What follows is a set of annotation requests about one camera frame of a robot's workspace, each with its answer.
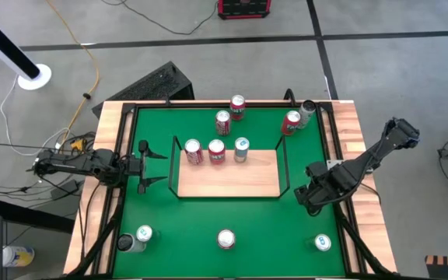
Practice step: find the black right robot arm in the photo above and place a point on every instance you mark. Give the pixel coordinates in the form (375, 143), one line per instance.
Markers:
(387, 151)

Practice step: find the wooden shelf black metal frame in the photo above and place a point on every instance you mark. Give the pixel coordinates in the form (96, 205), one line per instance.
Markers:
(228, 175)

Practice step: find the Star Wars Coca-Cola can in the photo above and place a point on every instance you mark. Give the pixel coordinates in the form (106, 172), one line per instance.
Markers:
(226, 239)

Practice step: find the red Coca-Cola can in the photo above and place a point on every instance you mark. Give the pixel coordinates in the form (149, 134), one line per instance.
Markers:
(193, 152)
(222, 124)

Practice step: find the black mesh computer case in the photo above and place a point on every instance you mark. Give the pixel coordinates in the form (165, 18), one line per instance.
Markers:
(158, 83)

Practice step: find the black crate red trim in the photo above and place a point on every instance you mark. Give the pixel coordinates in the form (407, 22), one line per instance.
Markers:
(243, 9)

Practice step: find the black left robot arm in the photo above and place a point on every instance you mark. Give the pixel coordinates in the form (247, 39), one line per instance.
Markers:
(72, 165)

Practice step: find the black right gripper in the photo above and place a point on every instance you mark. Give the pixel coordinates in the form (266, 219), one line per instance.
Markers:
(325, 183)

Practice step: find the red Fanta can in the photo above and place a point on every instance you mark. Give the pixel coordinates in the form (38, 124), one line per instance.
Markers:
(237, 109)
(290, 124)
(216, 152)

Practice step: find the yellow plug box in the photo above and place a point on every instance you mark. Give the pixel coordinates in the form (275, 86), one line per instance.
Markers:
(78, 144)

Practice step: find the white yellow wipes canister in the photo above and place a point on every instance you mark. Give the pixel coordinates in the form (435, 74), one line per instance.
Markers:
(18, 256)

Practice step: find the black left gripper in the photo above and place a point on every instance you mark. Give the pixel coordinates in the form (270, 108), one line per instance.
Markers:
(143, 167)

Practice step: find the white Celsius can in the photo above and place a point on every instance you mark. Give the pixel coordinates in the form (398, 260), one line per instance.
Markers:
(306, 110)
(128, 243)

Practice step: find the blue silver Red Bull can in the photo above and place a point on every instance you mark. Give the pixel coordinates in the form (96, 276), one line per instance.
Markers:
(242, 149)
(144, 233)
(322, 242)

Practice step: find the black pole white round base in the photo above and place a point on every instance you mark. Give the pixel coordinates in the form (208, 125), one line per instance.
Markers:
(27, 83)

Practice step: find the green table mat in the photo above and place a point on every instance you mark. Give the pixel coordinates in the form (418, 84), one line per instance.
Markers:
(247, 218)

